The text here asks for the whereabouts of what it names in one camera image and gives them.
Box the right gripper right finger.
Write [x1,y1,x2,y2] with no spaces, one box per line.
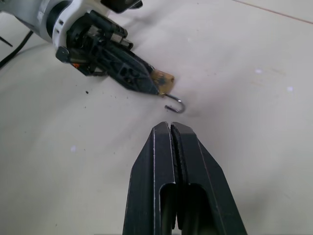
[170,122,247,235]

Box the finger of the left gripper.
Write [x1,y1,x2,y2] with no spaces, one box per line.
[96,46,158,95]
[127,50,155,73]

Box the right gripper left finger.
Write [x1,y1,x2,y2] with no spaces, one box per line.
[123,121,178,235]

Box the brass padlock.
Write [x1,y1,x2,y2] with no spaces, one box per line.
[151,69,186,114]

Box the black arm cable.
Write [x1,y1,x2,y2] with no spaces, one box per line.
[0,30,34,69]

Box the thin black cable tie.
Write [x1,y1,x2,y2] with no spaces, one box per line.
[0,36,14,47]

